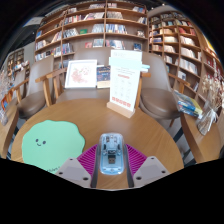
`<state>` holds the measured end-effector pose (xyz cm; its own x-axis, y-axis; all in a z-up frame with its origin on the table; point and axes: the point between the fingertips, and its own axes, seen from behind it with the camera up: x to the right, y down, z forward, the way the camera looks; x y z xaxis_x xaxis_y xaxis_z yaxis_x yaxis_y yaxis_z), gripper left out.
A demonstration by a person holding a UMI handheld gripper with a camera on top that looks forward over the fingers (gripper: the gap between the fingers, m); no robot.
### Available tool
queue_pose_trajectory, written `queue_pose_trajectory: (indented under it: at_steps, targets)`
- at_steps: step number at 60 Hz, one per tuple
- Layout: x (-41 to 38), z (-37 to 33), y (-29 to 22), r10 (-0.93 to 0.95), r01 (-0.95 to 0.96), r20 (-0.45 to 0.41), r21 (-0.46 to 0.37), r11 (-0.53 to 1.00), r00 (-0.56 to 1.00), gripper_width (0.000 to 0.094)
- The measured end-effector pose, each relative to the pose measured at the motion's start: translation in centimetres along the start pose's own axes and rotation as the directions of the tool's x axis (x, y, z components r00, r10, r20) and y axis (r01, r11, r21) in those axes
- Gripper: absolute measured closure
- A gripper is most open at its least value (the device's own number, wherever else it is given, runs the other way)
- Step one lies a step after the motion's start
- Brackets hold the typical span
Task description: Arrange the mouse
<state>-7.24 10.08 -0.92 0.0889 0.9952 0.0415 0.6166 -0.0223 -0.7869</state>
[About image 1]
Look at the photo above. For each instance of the round wooden side table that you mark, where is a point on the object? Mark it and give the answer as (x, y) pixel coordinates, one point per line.
(203, 143)
(8, 130)

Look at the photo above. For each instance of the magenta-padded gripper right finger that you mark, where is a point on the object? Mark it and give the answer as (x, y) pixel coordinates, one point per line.
(151, 170)

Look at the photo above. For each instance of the light blue book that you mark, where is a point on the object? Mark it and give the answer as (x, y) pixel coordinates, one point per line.
(145, 68)

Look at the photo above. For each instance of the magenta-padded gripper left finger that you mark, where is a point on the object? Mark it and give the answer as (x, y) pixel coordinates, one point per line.
(71, 170)

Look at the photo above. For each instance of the brown padded wooden armchair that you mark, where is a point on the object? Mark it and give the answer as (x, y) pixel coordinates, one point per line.
(90, 53)
(156, 100)
(36, 80)

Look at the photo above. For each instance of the wide wooden bookshelf with books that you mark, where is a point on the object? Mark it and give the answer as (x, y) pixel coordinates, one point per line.
(93, 20)

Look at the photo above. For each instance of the white hanging ceiling panel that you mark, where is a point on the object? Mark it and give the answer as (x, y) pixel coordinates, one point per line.
(33, 21)

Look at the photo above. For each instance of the dark blue book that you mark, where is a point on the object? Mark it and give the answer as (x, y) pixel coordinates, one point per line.
(103, 76)

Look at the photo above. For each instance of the translucent light blue computer mouse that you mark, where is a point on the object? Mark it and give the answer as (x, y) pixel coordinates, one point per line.
(111, 153)

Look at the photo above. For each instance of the small distant wooden bookshelf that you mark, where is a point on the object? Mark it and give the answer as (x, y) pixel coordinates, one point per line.
(16, 58)

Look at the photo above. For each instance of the white framed floral picture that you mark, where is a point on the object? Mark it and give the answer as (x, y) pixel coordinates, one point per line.
(81, 74)

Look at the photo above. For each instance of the white sign on wooden base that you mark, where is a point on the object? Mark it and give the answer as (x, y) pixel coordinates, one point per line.
(125, 86)

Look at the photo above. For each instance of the curved wooden bookshelf with books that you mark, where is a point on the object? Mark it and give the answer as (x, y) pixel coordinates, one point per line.
(183, 40)

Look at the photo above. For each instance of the stack of colourful books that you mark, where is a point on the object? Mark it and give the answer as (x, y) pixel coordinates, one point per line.
(188, 105)

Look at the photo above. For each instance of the green cloud-shaped mouse pad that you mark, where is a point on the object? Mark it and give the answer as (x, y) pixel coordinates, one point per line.
(50, 143)

